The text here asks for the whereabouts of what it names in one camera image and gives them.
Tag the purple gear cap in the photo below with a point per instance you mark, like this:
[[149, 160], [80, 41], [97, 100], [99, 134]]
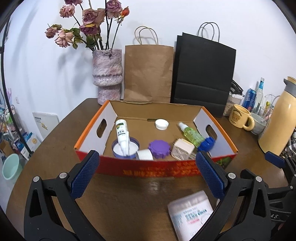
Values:
[[159, 149]]

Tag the green spray bottle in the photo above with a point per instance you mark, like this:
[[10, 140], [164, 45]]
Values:
[[191, 134]]

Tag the blue gear cap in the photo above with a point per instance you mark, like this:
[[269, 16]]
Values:
[[206, 145]]

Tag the white jar lid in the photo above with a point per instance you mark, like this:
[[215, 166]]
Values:
[[144, 155]]

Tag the white spray bottle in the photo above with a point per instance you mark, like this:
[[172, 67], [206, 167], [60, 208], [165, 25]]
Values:
[[123, 136]]

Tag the mint green bucket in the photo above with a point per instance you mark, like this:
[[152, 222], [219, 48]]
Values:
[[12, 168]]

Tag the red cardboard box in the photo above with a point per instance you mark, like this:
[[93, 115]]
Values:
[[100, 133]]

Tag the blue drink can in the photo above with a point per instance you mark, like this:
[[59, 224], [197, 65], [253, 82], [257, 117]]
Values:
[[249, 99]]

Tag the black stand pole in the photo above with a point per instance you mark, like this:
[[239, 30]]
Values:
[[8, 99]]

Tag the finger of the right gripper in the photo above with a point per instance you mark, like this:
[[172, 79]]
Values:
[[275, 159]]

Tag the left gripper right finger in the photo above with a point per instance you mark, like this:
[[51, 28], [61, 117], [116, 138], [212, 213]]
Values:
[[253, 221]]

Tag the yellow bear mug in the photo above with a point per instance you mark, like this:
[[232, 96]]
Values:
[[241, 117]]

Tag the clear cotton swab box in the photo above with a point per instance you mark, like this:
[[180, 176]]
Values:
[[189, 214]]

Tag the cluttered storage shelf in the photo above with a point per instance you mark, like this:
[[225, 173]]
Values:
[[8, 129]]

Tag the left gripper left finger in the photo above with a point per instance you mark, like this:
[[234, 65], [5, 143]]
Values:
[[52, 212]]

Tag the grey ceramic cup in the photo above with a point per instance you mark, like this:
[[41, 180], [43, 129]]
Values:
[[260, 124]]

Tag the pink marbled vase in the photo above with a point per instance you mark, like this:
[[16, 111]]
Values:
[[107, 74]]

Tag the black paper bag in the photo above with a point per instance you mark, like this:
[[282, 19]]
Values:
[[202, 72]]

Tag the clear plastic bottle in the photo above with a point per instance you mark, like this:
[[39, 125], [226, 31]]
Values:
[[259, 96]]

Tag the small white ridged cap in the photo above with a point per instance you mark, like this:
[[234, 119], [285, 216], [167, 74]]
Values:
[[161, 124]]

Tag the brown paper bag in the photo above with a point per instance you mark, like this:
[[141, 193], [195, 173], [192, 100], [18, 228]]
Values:
[[148, 70]]

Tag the cream square box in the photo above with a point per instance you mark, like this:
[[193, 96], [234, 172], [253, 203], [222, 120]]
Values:
[[182, 149]]

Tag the yellow thermos jug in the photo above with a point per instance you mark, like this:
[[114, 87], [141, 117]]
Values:
[[281, 124]]

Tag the clear food container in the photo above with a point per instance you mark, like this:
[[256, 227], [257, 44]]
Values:
[[235, 97]]

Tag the dried rose bouquet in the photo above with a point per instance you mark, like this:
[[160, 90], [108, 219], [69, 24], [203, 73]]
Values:
[[96, 28]]

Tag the blue rimmed white lid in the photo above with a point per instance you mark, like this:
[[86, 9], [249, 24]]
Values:
[[134, 147]]

